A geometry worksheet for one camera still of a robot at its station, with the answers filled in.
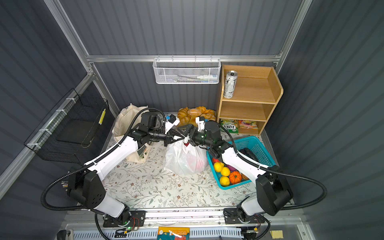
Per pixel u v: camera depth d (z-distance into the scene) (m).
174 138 0.71
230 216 0.73
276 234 0.68
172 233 0.69
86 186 0.42
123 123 0.91
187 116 1.14
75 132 0.72
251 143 0.94
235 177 0.81
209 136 0.62
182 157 0.84
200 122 0.74
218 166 0.84
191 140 0.68
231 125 1.05
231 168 0.85
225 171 0.85
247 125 1.07
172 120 0.67
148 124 0.63
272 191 0.43
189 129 0.68
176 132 0.72
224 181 0.81
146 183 0.85
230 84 0.77
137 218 0.72
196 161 0.81
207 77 0.89
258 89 0.90
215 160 0.87
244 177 0.82
